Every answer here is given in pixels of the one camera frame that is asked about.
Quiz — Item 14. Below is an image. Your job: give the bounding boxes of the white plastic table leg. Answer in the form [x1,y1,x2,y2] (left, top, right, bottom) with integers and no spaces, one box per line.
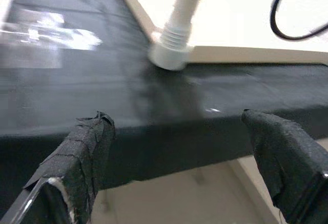
[158,0,208,52]

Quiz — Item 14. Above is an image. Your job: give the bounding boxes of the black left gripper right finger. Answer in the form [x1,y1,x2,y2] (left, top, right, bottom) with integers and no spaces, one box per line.
[240,109,328,224]

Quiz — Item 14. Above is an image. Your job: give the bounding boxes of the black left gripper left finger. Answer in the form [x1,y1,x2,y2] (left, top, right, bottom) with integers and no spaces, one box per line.
[5,110,116,224]

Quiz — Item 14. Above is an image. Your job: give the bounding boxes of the crumpled clear tape patch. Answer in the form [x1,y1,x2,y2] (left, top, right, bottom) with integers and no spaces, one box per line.
[0,11,103,68]

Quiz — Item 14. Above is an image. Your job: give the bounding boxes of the white plastic table top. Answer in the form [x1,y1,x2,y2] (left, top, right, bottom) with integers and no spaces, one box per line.
[106,0,328,71]

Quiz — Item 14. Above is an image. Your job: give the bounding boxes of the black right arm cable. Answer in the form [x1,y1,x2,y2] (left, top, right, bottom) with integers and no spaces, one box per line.
[270,0,328,40]

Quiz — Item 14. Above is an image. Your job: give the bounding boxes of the black tablecloth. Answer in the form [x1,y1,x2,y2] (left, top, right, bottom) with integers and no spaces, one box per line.
[0,0,328,191]

